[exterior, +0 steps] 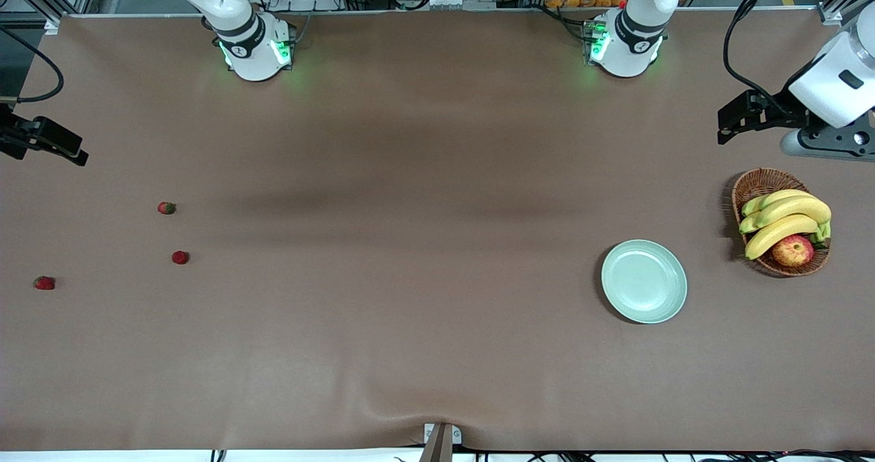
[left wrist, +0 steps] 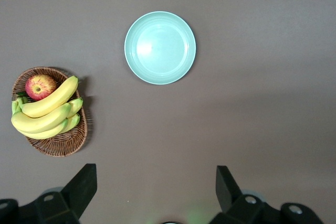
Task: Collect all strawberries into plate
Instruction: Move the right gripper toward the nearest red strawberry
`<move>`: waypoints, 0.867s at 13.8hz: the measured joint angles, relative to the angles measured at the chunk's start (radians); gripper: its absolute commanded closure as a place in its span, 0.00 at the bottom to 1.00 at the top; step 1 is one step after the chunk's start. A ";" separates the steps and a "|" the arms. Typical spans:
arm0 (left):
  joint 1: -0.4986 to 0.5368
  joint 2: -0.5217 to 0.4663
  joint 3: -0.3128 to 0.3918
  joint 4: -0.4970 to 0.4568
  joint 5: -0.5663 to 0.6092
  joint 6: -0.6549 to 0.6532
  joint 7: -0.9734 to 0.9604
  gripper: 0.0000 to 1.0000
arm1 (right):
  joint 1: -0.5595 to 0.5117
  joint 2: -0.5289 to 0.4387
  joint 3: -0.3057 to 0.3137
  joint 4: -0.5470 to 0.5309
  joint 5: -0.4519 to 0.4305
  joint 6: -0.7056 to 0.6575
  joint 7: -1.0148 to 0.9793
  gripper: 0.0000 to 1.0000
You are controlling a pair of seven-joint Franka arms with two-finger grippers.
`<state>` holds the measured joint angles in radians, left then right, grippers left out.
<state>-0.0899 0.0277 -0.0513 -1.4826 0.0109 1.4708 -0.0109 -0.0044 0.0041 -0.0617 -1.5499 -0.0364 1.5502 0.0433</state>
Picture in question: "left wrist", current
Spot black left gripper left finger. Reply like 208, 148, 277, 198
0, 164, 98, 224

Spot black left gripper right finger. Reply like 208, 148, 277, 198
209, 165, 324, 224

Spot light green round plate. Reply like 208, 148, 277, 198
124, 11, 197, 86

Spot brown wicker basket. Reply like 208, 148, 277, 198
12, 67, 89, 157

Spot yellow banana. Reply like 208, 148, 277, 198
10, 102, 73, 134
18, 113, 81, 140
17, 75, 79, 119
67, 97, 84, 119

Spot brown table mat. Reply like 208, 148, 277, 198
0, 0, 336, 224

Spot red yellow apple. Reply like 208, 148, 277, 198
25, 74, 57, 101

